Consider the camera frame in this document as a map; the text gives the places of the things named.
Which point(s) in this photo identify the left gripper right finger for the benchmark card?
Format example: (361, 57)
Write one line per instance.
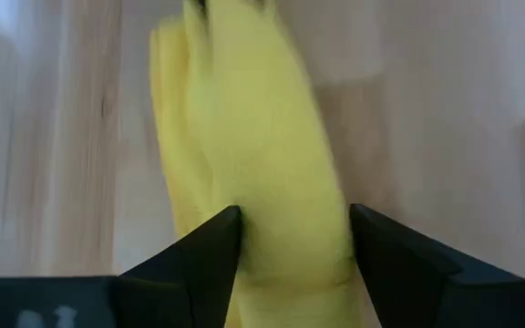
(408, 273)

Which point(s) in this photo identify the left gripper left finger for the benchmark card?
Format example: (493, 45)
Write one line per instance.
(189, 273)

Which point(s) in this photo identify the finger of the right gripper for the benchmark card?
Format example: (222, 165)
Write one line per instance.
(260, 2)
(201, 4)

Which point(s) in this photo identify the yellow microfiber towel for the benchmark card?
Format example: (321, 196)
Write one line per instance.
(253, 159)

